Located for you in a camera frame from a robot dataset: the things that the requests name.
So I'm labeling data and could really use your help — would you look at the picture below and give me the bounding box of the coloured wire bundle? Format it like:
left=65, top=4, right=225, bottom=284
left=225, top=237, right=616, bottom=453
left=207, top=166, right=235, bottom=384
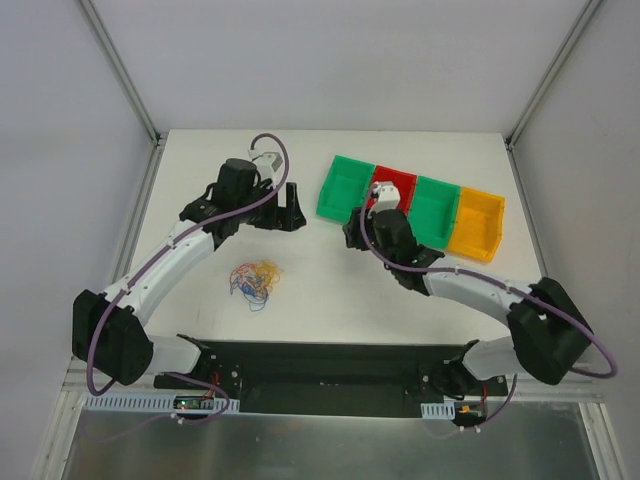
left=227, top=257, right=286, bottom=313

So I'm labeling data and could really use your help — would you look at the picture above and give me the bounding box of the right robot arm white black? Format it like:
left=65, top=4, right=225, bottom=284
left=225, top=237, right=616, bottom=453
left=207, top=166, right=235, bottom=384
left=343, top=207, right=591, bottom=400

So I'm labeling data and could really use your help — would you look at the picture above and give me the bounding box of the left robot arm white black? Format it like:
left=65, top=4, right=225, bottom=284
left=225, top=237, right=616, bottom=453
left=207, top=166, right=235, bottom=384
left=72, top=152, right=306, bottom=389

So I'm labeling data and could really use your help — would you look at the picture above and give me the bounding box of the left green plastic bin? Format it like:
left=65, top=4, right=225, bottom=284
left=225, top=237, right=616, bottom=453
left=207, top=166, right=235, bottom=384
left=316, top=155, right=375, bottom=224

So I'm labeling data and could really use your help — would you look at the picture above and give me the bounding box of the green plastic bin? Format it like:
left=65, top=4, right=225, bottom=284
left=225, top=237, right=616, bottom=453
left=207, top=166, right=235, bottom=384
left=408, top=176, right=460, bottom=249
left=316, top=155, right=375, bottom=224

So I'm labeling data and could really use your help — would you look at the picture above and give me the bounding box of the red plastic bin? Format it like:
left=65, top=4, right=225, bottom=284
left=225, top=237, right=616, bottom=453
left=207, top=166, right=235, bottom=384
left=371, top=165, right=417, bottom=214

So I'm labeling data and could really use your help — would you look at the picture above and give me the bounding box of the right green plastic bin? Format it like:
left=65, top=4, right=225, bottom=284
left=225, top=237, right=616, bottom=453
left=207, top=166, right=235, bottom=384
left=408, top=176, right=460, bottom=249

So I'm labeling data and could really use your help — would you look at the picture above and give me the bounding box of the yellow plastic bin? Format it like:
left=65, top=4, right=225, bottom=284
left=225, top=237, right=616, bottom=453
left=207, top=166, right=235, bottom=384
left=447, top=187, right=505, bottom=263

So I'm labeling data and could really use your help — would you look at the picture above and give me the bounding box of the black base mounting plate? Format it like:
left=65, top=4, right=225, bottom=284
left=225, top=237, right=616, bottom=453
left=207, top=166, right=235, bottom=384
left=152, top=339, right=506, bottom=419

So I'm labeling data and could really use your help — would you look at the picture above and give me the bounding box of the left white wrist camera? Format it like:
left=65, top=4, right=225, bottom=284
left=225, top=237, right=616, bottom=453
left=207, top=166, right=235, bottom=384
left=248, top=149, right=284, bottom=183

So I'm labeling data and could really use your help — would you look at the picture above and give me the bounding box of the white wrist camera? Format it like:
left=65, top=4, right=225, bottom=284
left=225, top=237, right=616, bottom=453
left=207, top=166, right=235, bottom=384
left=248, top=149, right=284, bottom=183
left=369, top=181, right=401, bottom=215

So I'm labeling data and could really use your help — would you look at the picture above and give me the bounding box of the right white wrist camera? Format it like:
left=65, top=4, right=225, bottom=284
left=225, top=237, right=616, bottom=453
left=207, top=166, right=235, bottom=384
left=369, top=181, right=401, bottom=215

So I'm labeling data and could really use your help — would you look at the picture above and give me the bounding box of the left aluminium frame post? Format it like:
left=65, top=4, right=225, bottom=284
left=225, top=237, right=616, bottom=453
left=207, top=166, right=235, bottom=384
left=75, top=0, right=164, bottom=146

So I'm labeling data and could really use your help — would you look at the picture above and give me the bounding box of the aluminium frame post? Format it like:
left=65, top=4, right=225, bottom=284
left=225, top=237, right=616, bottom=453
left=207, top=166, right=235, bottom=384
left=505, top=0, right=606, bottom=151
left=75, top=0, right=164, bottom=146

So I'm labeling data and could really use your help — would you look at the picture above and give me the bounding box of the right white cable duct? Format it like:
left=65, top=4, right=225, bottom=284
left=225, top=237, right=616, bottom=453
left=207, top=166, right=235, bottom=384
left=420, top=401, right=456, bottom=421

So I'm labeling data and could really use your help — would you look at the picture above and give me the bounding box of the white cable duct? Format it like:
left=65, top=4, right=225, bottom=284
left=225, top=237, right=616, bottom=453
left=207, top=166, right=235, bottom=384
left=85, top=393, right=240, bottom=415
left=420, top=401, right=456, bottom=421

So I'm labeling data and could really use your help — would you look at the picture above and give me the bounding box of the right aluminium frame post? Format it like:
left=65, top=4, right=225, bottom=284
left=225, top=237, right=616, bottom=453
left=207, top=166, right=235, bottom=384
left=505, top=0, right=606, bottom=151

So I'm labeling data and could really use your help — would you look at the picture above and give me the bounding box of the left white cable duct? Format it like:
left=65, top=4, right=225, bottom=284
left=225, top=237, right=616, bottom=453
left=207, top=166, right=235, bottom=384
left=85, top=393, right=240, bottom=415

